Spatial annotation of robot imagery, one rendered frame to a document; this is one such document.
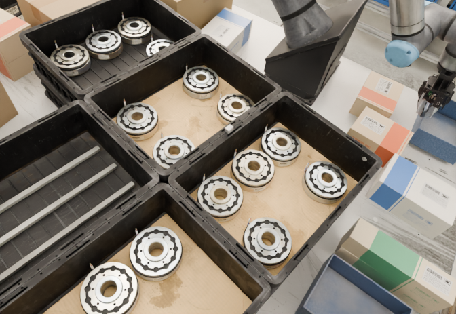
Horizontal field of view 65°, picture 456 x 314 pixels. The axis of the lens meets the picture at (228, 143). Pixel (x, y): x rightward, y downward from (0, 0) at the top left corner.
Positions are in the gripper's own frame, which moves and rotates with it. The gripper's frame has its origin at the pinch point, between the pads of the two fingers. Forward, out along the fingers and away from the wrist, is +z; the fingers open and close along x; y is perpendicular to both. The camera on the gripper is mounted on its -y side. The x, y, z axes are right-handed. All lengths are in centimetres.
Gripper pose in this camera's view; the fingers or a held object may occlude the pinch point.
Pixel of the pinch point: (423, 112)
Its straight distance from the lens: 131.8
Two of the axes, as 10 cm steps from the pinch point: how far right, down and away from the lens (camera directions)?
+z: 0.0, 6.5, 7.6
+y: -5.7, 6.3, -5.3
